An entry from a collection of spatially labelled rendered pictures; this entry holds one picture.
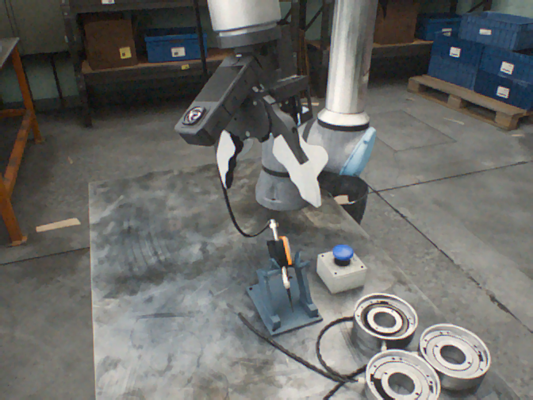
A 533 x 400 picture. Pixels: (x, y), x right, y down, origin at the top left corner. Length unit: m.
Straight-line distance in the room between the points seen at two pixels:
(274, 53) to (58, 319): 1.75
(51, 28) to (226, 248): 3.41
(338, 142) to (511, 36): 3.46
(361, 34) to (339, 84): 0.11
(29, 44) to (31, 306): 2.55
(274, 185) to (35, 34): 3.36
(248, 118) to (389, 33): 4.28
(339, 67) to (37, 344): 1.59
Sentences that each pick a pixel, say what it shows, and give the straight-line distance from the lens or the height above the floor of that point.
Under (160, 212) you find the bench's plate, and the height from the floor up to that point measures 0.80.
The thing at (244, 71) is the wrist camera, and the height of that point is 1.26.
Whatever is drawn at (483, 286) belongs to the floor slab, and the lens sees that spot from 2.29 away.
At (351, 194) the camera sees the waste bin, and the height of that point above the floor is 0.33.
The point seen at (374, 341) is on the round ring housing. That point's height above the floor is 0.83.
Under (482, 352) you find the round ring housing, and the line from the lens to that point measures 0.80.
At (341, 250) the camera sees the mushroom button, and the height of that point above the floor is 0.87.
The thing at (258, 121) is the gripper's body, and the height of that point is 1.21.
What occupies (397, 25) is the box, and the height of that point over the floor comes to 0.63.
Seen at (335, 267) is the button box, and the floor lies 0.85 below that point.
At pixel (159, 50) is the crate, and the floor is 0.56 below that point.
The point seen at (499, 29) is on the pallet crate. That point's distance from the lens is 4.41.
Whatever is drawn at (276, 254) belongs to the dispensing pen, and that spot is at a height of 0.92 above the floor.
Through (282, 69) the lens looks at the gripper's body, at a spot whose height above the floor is 1.25.
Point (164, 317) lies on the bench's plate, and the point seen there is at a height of 0.80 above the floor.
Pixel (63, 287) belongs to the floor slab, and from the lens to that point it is 2.26.
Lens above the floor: 1.39
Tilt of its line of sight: 31 degrees down
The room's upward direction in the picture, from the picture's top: straight up
